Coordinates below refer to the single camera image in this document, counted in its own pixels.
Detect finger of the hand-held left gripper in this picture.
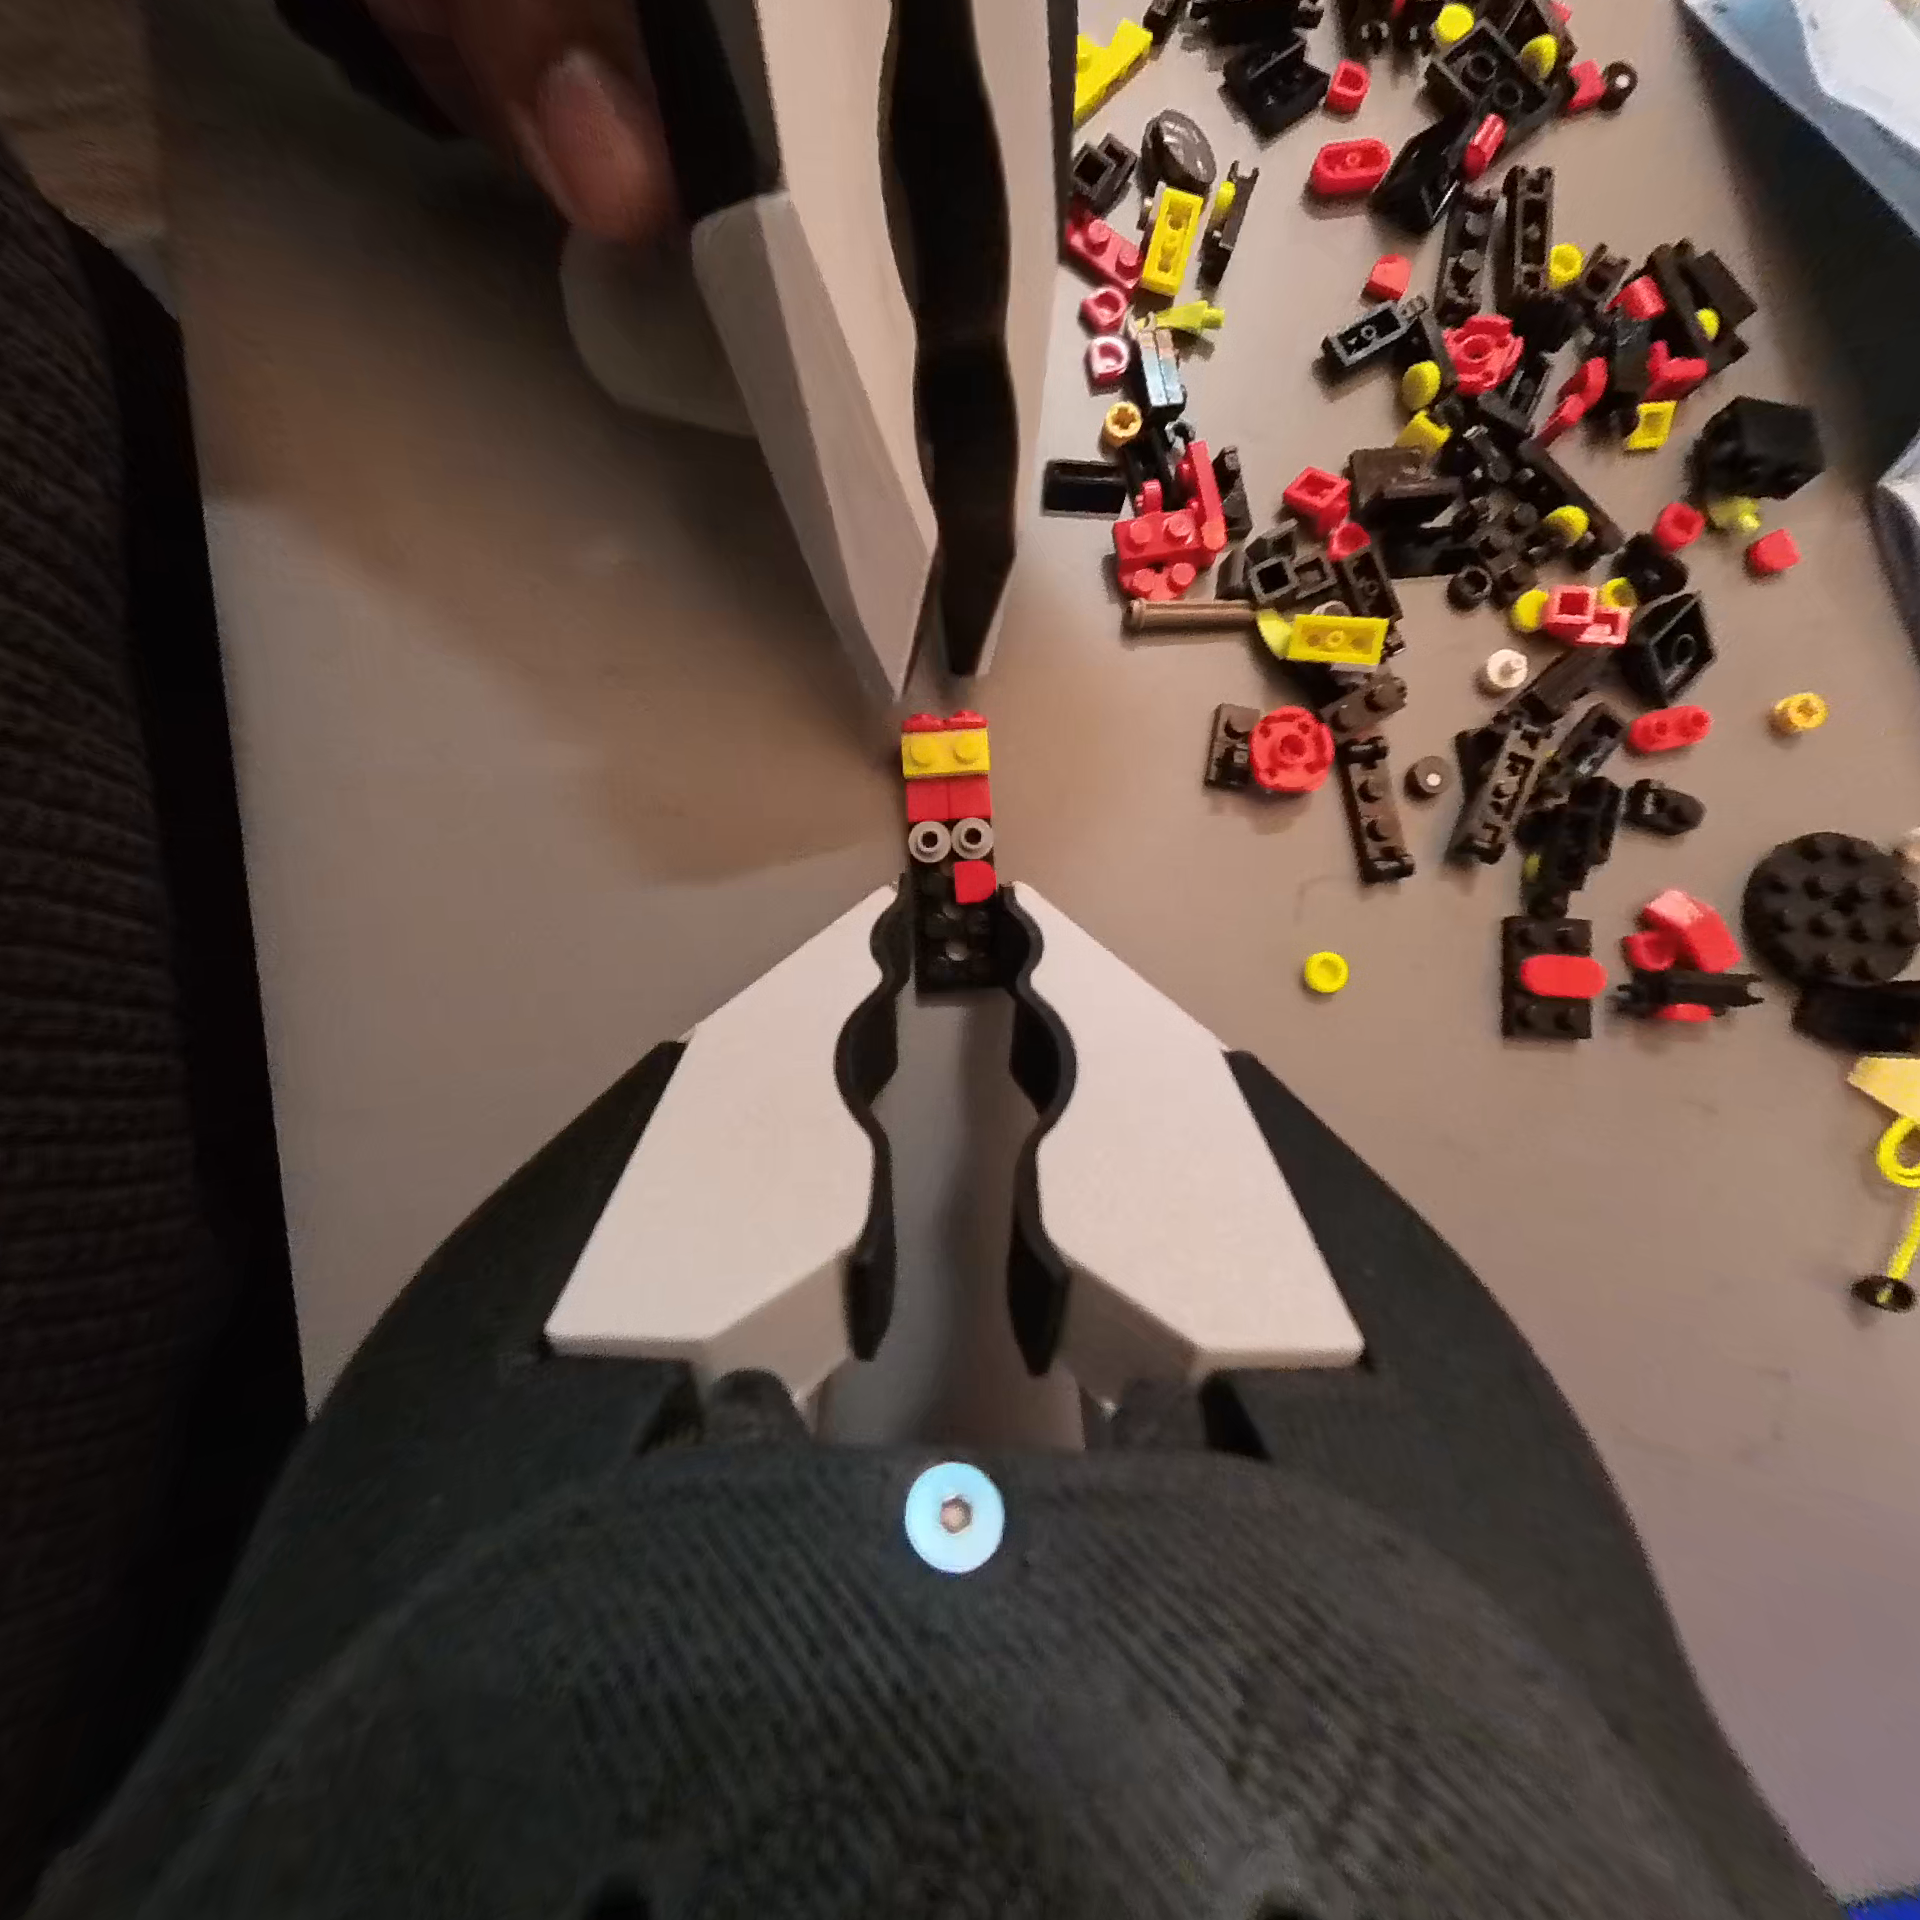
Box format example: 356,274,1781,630
690,0,962,711
951,0,1082,680

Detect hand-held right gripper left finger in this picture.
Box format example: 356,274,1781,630
543,882,922,1412

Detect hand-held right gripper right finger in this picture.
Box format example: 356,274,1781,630
990,882,1368,1415

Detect small lego build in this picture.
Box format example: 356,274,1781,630
896,708,1007,1000

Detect pile of loose lego pieces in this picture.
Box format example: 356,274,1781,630
1042,0,1832,890

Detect red lego claw piece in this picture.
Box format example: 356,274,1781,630
1616,890,1767,1023

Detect black round lego plate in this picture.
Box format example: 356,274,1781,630
1743,832,1920,992

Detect lego instruction booklet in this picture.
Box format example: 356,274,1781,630
1680,0,1920,232

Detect person's left hand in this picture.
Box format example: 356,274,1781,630
277,0,680,245

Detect black plate with red tile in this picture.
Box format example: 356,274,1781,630
1500,912,1599,1039

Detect yellow string with black ends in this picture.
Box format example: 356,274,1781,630
1852,1118,1920,1317

